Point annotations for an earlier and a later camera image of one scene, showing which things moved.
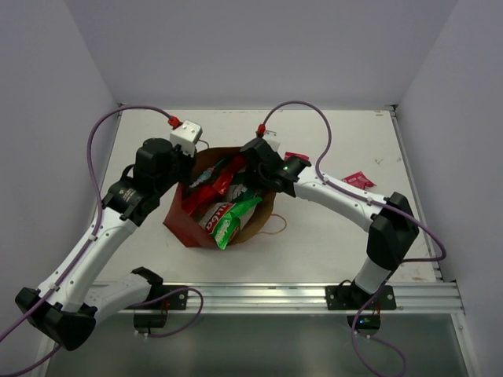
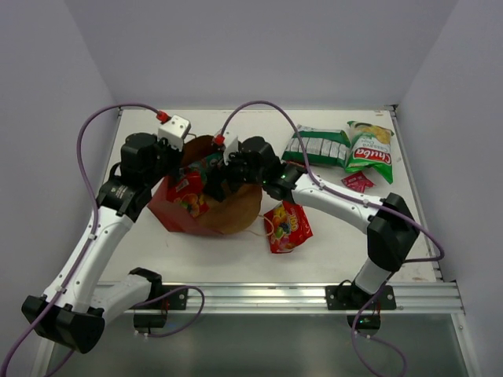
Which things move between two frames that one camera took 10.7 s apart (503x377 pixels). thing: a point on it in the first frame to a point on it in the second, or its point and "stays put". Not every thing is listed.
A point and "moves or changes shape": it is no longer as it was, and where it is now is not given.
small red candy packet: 358,180 stays put
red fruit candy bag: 200,196 to 288,227
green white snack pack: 245,200 to 322,146
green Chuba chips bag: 224,221 to 370,150
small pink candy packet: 291,155 moves or changes shape
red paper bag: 220,200 moves or changes shape
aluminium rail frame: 412,298 stays put
